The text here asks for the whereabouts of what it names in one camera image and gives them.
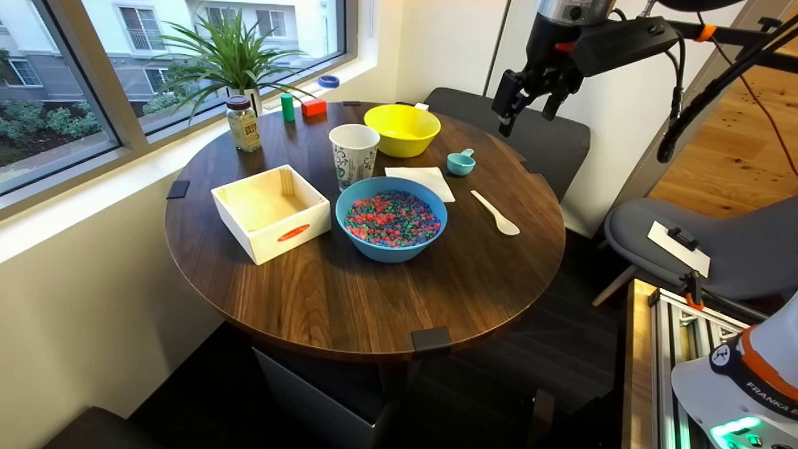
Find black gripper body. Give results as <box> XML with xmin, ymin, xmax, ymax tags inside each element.
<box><xmin>508</xmin><ymin>13</ymin><xmax>588</xmax><ymax>95</ymax></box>

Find wooden spoon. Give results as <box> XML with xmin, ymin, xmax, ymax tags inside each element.
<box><xmin>468</xmin><ymin>186</ymin><xmax>524</xmax><ymax>240</ymax></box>

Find dark grey upholstered chair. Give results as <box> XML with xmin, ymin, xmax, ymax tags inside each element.
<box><xmin>422</xmin><ymin>85</ymin><xmax>594</xmax><ymax>208</ymax></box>

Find teal measuring scoop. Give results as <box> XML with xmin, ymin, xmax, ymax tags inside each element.
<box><xmin>443</xmin><ymin>147</ymin><xmax>478</xmax><ymax>180</ymax></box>

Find yellow plastic bowl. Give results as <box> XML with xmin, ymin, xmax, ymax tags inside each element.
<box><xmin>361</xmin><ymin>103</ymin><xmax>443</xmax><ymax>160</ymax></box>

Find white paper napkin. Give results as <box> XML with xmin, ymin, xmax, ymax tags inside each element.
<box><xmin>382</xmin><ymin>165</ymin><xmax>460</xmax><ymax>208</ymax></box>

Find colourful beads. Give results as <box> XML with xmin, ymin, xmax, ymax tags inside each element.
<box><xmin>344</xmin><ymin>193</ymin><xmax>443</xmax><ymax>250</ymax></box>

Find white patterned paper cup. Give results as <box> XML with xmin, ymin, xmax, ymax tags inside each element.
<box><xmin>326</xmin><ymin>123</ymin><xmax>382</xmax><ymax>195</ymax></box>

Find small black clip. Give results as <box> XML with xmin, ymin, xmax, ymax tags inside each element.
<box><xmin>669</xmin><ymin>225</ymin><xmax>702</xmax><ymax>251</ymax></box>

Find blue plastic bowl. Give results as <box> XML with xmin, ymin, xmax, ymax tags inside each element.
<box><xmin>331</xmin><ymin>174</ymin><xmax>452</xmax><ymax>268</ymax></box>

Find white paper sheet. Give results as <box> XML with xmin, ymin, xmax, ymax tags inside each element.
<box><xmin>647</xmin><ymin>219</ymin><xmax>715</xmax><ymax>281</ymax></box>

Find red wooden block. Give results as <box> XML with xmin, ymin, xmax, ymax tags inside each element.
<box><xmin>299</xmin><ymin>95</ymin><xmax>330</xmax><ymax>120</ymax></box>

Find grey armchair with paper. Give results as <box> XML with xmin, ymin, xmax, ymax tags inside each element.
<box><xmin>591</xmin><ymin>198</ymin><xmax>798</xmax><ymax>309</ymax></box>

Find glass jar yellow label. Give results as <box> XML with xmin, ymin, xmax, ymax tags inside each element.
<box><xmin>225</xmin><ymin>95</ymin><xmax>265</xmax><ymax>155</ymax></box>

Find white wooden open box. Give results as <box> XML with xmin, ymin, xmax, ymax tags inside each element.
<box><xmin>209</xmin><ymin>163</ymin><xmax>335</xmax><ymax>268</ymax></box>

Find green potted plant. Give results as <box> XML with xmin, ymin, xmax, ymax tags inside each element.
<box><xmin>140</xmin><ymin>8</ymin><xmax>320</xmax><ymax>120</ymax></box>

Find white building outside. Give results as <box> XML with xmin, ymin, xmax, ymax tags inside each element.
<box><xmin>0</xmin><ymin>0</ymin><xmax>344</xmax><ymax>120</ymax></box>

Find grey metal box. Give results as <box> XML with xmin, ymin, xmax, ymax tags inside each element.
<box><xmin>249</xmin><ymin>346</ymin><xmax>395</xmax><ymax>449</ymax></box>

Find green bush outside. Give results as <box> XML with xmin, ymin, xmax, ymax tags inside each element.
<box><xmin>0</xmin><ymin>98</ymin><xmax>103</xmax><ymax>165</ymax></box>

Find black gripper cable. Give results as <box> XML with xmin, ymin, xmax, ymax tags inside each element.
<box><xmin>608</xmin><ymin>2</ymin><xmax>693</xmax><ymax>120</ymax></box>

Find black corrugated cable conduit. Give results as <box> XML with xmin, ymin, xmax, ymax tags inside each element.
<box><xmin>655</xmin><ymin>11</ymin><xmax>798</xmax><ymax>165</ymax></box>

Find black camera cable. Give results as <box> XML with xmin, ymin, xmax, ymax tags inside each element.
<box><xmin>663</xmin><ymin>21</ymin><xmax>798</xmax><ymax>72</ymax></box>

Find wooden cart aluminium frame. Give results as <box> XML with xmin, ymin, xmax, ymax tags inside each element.
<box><xmin>622</xmin><ymin>274</ymin><xmax>798</xmax><ymax>449</ymax></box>

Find window frame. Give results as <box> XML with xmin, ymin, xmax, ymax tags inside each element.
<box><xmin>0</xmin><ymin>0</ymin><xmax>369</xmax><ymax>210</ymax></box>

